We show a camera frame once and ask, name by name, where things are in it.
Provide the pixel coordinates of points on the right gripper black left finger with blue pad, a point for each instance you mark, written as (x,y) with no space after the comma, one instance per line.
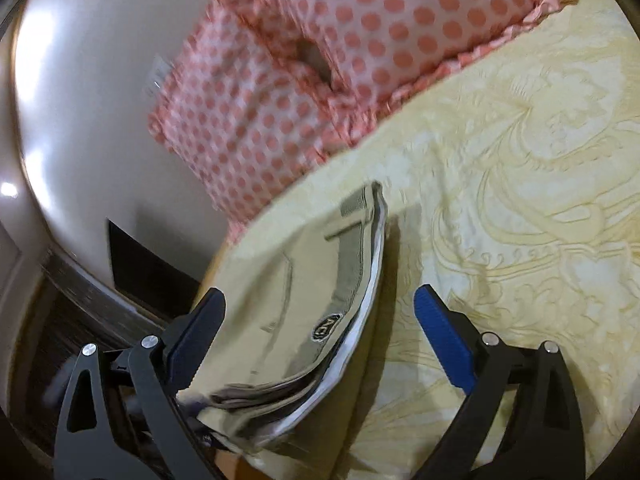
(95,439)

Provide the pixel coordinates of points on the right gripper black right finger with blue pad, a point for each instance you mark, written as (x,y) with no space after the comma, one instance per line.
(544,438)

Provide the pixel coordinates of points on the dark cabinet at left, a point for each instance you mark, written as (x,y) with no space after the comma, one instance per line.
(146,278)

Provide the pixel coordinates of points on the yellow floral bed sheet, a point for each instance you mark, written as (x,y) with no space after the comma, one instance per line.
(513,189)

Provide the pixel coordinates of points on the left pink polka dot pillow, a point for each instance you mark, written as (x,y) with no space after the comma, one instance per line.
(244,113)

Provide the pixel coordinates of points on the pink polka dot pillow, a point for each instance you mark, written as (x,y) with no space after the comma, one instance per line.
(379,51)
(244,113)

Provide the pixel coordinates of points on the right pink polka dot pillow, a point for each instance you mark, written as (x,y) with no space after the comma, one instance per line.
(379,51)

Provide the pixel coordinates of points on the white wall switch panel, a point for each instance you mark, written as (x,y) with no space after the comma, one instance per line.
(154,80)

